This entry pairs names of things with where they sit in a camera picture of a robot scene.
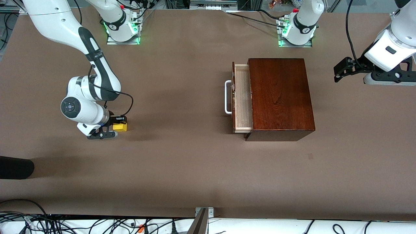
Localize silver metal strip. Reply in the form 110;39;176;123
190;0;238;9

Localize silver metal bracket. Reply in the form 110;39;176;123
195;207;214;218

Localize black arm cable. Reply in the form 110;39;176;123
88;65;134;117
345;0;362;68

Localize black ribbed cylinder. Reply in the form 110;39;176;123
0;156;35;180

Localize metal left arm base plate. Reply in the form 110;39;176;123
279;18;313;48

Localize black looped cable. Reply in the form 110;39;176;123
0;199;48;216

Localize dark brown wooden cabinet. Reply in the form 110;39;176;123
244;58;316;142

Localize copper coloured parts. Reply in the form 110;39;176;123
268;0;293;8

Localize grey diagonal bar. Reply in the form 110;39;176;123
188;208;208;234

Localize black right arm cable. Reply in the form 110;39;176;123
88;65;134;117

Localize brown table mat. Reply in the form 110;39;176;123
0;6;416;222

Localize white bench surface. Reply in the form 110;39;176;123
0;214;416;234

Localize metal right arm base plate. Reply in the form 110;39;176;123
107;16;141;45

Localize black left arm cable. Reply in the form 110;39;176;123
345;0;362;68

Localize black cable on table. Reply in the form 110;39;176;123
226;12;288;29
258;9;283;20

